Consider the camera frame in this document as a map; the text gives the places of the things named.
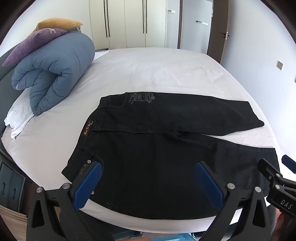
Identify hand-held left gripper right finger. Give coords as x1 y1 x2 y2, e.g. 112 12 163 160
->
195 161 271 241

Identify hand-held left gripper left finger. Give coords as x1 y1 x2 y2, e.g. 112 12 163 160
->
26 161 116 241

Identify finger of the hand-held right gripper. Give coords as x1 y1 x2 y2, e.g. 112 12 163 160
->
282 155 296 175
258 158 285 186

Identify black denim pants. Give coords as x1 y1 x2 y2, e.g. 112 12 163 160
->
61 91 281 219

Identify blue plastic bag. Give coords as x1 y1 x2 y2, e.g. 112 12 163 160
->
113 233 192 241

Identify grey nightstand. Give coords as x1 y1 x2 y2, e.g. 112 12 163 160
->
0 153 27 214

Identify white folded sheet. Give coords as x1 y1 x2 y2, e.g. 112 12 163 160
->
4 88 35 139

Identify blue rolled duvet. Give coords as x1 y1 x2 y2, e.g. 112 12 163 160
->
11 32 96 116

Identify dark grey headboard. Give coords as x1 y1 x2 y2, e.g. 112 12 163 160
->
0 42 30 153

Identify white bed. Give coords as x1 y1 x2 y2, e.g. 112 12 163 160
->
1 47 287 227

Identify white paper sheet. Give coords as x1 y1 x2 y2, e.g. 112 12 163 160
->
92 51 110 62

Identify purple pillow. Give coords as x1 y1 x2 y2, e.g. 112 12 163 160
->
2 28 68 67

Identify dark brown door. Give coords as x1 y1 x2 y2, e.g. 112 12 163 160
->
207 0 233 66

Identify yellow pillow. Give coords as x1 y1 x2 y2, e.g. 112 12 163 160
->
35 18 83 32

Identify white wardrobe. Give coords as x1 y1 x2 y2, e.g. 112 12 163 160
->
89 0 167 50

